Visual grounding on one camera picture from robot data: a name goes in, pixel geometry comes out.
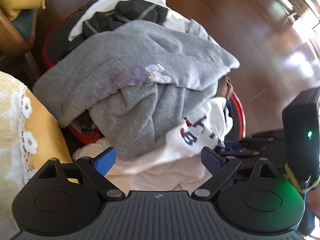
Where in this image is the white printed t-shirt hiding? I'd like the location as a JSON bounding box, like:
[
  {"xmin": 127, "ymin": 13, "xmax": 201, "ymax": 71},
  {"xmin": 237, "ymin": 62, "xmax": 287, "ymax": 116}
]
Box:
[{"xmin": 73, "ymin": 0, "xmax": 233, "ymax": 190}]

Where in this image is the yellow lace tablecloth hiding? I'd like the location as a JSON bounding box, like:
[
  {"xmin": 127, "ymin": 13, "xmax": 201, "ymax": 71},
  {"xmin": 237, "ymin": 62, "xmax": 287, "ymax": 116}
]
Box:
[{"xmin": 1, "ymin": 72, "xmax": 72, "ymax": 239}]

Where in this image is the wooden chair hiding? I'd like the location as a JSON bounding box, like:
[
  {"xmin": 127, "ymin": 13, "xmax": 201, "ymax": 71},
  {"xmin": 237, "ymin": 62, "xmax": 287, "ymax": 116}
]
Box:
[{"xmin": 1, "ymin": 9, "xmax": 40, "ymax": 84}]

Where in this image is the red black laundry basket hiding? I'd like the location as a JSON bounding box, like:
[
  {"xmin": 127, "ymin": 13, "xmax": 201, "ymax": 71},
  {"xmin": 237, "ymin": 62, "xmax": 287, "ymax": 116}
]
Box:
[{"xmin": 42, "ymin": 1, "xmax": 246, "ymax": 145}]

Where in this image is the black garment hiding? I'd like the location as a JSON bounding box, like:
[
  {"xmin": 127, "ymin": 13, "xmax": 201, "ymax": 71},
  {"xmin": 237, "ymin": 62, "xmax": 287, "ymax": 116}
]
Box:
[{"xmin": 82, "ymin": 0, "xmax": 168, "ymax": 38}]

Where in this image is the grey sweatshirt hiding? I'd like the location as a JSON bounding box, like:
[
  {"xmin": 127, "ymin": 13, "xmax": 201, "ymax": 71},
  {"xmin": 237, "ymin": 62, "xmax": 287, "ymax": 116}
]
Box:
[{"xmin": 33, "ymin": 20, "xmax": 240, "ymax": 160}]

